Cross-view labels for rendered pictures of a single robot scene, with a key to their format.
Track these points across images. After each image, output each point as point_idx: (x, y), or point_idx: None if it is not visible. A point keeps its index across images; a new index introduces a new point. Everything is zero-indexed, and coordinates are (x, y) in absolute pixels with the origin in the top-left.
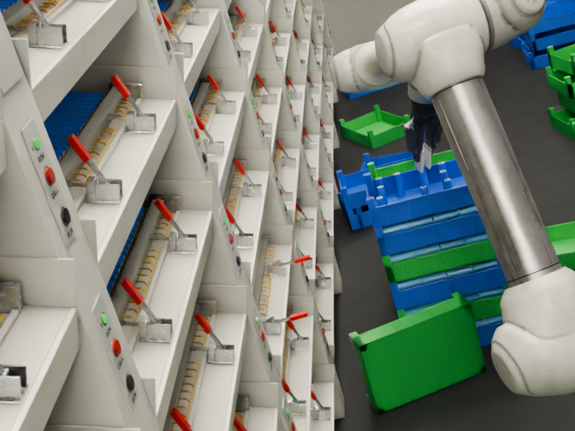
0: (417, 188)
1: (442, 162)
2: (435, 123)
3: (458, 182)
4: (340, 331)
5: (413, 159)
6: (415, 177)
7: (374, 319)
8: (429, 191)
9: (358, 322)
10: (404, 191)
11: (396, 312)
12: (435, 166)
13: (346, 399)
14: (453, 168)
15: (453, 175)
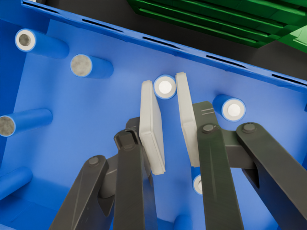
0: (153, 56)
1: (237, 114)
2: (299, 229)
3: (251, 119)
4: (58, 6)
5: (127, 123)
6: (154, 46)
7: (99, 7)
8: (168, 111)
9: (82, 2)
10: (108, 75)
11: (126, 11)
12: (221, 65)
13: None
14: (272, 81)
15: (261, 80)
